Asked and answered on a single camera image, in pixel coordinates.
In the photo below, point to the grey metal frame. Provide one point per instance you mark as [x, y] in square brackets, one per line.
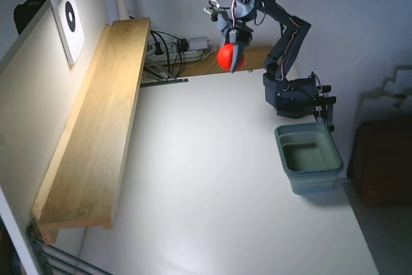
[54, 257]

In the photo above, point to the long wooden shelf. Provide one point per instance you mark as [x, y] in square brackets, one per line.
[96, 120]

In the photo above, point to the red ball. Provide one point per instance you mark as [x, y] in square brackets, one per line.
[225, 57]

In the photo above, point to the grey plastic container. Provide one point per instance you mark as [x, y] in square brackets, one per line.
[309, 159]

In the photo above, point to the metal shelf bracket rail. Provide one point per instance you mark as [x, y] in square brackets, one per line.
[161, 80]

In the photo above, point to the black table clamp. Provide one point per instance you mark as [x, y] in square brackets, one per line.
[325, 107]

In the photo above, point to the white device with black circle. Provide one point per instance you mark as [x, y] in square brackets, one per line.
[69, 27]

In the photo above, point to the white power adapter box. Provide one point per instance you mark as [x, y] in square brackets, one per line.
[197, 42]

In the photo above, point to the grey-blue gripper body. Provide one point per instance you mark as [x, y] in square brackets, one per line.
[237, 37]

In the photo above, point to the wooden ledge board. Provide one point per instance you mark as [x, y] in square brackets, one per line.
[254, 59]

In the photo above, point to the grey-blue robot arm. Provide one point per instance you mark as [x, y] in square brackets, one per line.
[286, 40]

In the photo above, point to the dark brown cabinet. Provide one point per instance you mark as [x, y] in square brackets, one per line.
[383, 165]

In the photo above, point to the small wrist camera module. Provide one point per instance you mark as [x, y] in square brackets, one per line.
[213, 11]

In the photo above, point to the white power strip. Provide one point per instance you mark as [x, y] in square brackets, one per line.
[190, 54]

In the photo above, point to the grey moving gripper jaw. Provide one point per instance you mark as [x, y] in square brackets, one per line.
[237, 57]

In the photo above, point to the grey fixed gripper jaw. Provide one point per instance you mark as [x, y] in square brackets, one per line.
[227, 36]

